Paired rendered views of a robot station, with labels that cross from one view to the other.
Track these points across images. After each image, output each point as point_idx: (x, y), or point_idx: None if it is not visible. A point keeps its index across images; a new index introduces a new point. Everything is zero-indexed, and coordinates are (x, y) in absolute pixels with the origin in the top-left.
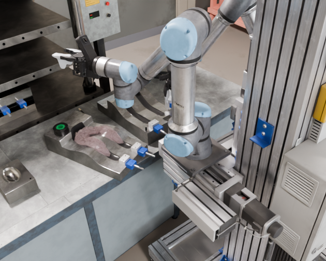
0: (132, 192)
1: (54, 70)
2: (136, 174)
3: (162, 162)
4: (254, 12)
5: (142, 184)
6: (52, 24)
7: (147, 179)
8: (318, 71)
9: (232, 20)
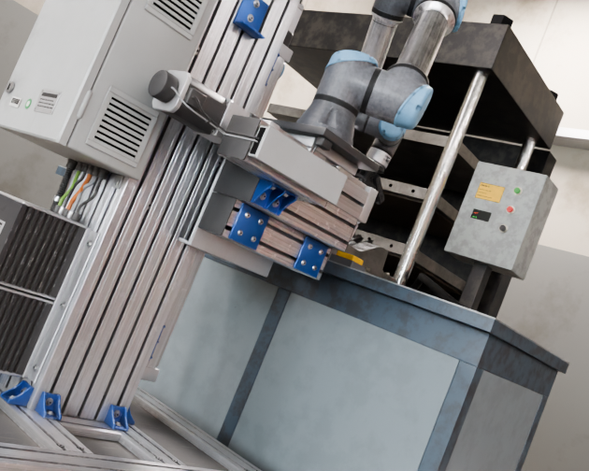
0: (193, 292)
1: (372, 243)
2: (215, 264)
3: (252, 291)
4: (423, 12)
5: (209, 296)
6: (409, 184)
7: (220, 296)
8: None
9: (374, 7)
